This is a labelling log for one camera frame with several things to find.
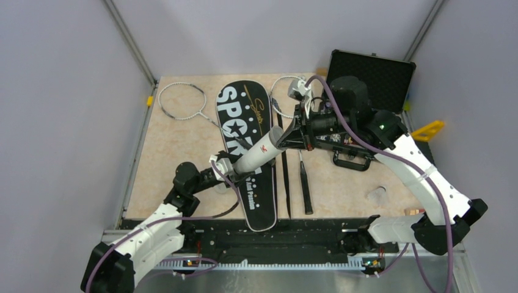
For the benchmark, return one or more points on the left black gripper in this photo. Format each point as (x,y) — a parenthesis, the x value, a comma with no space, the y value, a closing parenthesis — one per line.
(236,180)

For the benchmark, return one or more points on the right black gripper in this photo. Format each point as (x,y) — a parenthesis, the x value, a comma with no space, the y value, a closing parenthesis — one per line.
(302,125)

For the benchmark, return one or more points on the white shuttlecock tube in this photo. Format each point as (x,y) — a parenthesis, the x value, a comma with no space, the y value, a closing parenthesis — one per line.
(262,152)

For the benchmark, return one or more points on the black racket bag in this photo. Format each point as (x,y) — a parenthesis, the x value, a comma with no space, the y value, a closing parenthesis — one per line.
(243,111)

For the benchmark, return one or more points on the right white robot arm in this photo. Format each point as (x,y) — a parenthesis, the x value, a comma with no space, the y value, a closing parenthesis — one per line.
(448,214)

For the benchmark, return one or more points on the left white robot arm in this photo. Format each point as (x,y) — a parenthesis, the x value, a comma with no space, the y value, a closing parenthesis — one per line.
(122,264)

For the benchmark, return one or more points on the right white badminton racket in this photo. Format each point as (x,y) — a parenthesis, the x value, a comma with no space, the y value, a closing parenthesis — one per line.
(308,208)

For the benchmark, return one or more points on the white badminton racket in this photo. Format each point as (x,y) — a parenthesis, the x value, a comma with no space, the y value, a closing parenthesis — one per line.
(308,208)
(183,101)

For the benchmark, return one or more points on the left white badminton racket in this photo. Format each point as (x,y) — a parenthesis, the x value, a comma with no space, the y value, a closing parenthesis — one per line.
(183,101)

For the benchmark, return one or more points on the translucent tube cap left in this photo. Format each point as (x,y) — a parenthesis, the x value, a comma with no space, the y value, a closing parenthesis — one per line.
(221,188)

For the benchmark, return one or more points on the translucent tube cap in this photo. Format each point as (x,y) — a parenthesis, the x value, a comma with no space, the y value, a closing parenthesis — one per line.
(378,196)
(221,188)

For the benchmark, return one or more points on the wooden block at corner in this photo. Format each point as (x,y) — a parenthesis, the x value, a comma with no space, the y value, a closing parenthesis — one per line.
(321,71)

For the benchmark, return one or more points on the translucent tube cap right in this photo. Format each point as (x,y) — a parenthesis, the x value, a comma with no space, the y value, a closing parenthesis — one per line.
(378,196)

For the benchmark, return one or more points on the black poker chip case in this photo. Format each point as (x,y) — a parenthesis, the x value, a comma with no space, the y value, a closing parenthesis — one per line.
(369,92)

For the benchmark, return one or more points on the yellow plastic triangle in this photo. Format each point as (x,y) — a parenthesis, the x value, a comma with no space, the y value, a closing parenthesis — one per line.
(428,132)

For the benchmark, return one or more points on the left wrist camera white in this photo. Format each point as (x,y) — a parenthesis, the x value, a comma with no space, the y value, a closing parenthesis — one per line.
(223,167)

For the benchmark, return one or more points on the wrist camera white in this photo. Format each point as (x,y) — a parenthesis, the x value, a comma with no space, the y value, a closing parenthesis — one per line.
(301,93)
(223,167)

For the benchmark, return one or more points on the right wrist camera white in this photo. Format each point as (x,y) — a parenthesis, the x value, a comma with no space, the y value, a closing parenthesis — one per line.
(301,93)

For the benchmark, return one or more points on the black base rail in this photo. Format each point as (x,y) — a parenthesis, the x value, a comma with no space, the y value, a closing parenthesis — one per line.
(297,244)

